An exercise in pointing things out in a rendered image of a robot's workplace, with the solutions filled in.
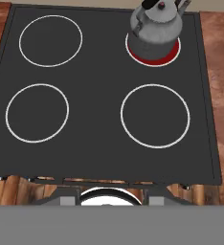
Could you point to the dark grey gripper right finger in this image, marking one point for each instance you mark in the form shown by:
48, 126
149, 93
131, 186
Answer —
155, 194

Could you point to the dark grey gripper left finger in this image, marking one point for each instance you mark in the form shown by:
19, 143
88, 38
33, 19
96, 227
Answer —
66, 195

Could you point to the grey metal kettle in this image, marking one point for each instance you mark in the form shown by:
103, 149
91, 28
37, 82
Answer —
157, 32

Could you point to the small dark hob knob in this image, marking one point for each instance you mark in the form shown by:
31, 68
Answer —
29, 179
1, 177
185, 187

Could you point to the round white black-rimmed knob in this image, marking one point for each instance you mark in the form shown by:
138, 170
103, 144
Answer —
109, 197

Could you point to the black hob with white rings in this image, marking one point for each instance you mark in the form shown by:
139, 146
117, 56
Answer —
98, 105

